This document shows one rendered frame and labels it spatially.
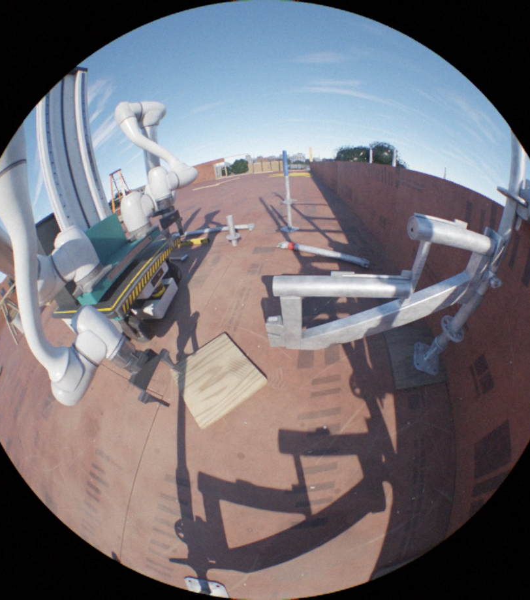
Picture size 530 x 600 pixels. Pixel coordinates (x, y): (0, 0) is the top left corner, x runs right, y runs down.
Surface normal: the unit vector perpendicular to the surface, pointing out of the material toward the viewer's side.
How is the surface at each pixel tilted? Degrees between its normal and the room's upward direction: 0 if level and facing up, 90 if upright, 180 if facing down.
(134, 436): 0
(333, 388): 0
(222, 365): 0
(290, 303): 90
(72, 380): 92
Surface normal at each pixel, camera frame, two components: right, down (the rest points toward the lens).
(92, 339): 0.77, -0.11
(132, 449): -0.11, -0.73
